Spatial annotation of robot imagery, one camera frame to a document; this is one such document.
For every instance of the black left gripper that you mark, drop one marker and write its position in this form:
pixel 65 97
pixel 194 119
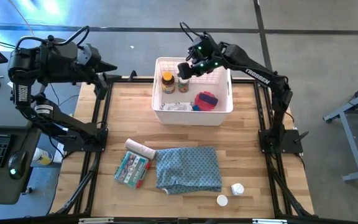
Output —
pixel 87 57

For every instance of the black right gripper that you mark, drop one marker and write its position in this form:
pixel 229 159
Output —
pixel 204 56

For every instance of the gummy vitamin bottle white cap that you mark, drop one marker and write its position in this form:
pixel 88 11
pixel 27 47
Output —
pixel 183 85

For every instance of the amber fish oil bottle yellow cap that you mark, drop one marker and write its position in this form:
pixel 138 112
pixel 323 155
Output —
pixel 168 82

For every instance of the white packet with recycling symbols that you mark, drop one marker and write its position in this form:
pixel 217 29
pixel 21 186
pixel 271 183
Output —
pixel 176 106

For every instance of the red scalloped round pad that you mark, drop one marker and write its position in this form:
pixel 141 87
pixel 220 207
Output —
pixel 201 104

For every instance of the purple bandage roll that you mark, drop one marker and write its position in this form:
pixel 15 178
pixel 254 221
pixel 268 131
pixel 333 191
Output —
pixel 209 100

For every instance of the blue bandage roll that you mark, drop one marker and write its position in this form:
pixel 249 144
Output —
pixel 195 108

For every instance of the white bandage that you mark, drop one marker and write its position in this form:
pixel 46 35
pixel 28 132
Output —
pixel 140 148

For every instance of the green first aid kit box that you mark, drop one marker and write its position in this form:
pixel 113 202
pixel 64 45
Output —
pixel 131 169

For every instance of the small white pill bottle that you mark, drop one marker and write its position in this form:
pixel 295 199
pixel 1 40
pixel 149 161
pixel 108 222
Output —
pixel 237 188

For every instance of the small amber bottle white cap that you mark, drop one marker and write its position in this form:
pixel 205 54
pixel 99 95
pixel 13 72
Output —
pixel 222 200

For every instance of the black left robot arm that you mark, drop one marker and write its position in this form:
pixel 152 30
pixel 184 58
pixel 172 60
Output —
pixel 22 93

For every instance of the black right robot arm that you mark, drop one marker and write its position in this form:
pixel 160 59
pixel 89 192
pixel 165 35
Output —
pixel 256 76

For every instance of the white plastic mesh basket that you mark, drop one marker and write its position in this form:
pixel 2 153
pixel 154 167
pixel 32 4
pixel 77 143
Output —
pixel 194 116

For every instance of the black clamp lever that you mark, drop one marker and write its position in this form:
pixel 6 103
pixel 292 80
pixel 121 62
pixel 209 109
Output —
pixel 301 137
pixel 133 75

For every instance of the blue star-patterned folded gown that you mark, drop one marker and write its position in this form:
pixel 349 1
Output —
pixel 188 169

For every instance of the white paper note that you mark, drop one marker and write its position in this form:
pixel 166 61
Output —
pixel 10 84

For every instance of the yellow and white bottle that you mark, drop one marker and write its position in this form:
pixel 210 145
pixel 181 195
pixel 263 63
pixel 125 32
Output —
pixel 42 156

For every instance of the black computer mouse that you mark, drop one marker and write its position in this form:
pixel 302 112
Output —
pixel 16 165

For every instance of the black aluminium table frame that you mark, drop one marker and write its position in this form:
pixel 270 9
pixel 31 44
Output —
pixel 145 80

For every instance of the silver metal bracket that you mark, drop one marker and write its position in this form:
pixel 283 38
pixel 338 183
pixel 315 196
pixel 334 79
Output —
pixel 95 221
pixel 269 221

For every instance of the grey-blue metal table frame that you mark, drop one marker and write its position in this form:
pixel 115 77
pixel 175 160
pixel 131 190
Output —
pixel 351 146

